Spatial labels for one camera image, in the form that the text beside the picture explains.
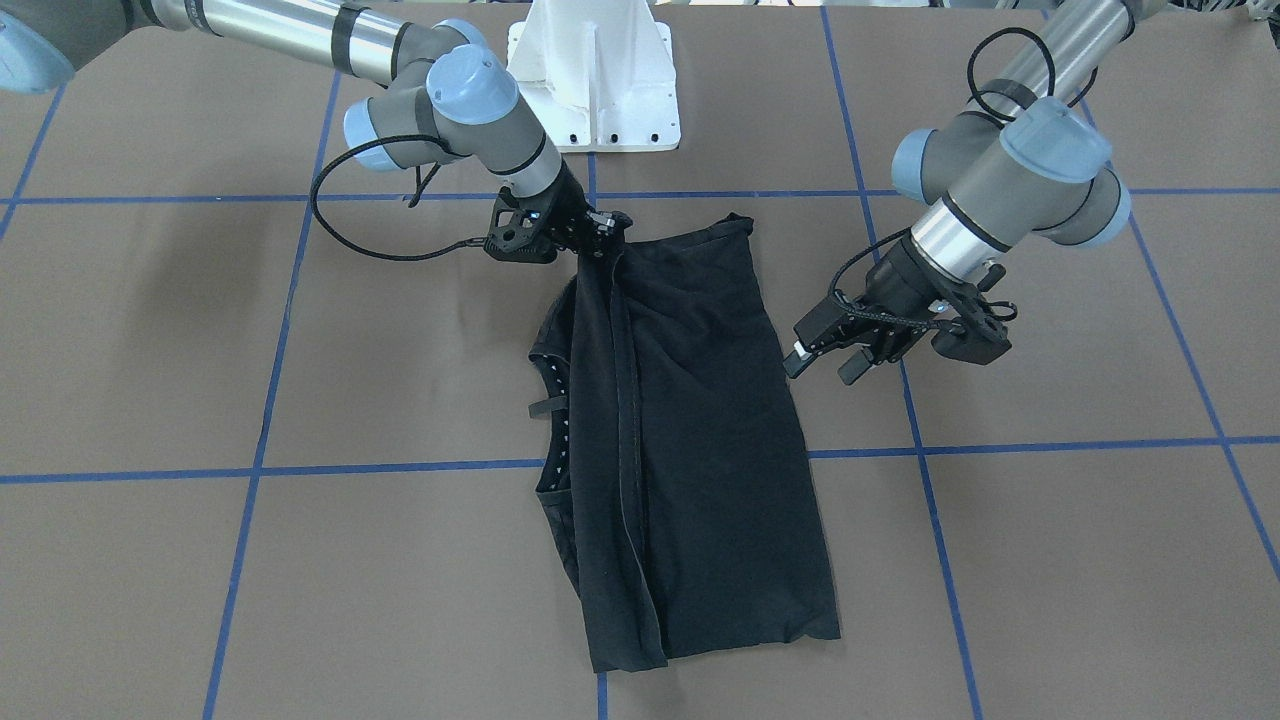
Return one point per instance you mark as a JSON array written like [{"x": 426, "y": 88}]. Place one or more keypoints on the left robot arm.
[{"x": 1017, "y": 161}]

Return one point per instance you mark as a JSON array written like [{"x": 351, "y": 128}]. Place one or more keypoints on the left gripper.
[{"x": 905, "y": 276}]

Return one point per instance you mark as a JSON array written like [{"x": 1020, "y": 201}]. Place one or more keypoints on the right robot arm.
[{"x": 446, "y": 97}]

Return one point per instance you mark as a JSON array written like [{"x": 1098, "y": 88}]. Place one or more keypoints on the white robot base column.
[{"x": 600, "y": 75}]

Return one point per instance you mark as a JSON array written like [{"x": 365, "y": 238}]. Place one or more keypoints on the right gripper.
[{"x": 572, "y": 205}]

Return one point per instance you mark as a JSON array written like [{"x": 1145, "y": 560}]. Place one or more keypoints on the black graphic t-shirt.
[{"x": 677, "y": 485}]

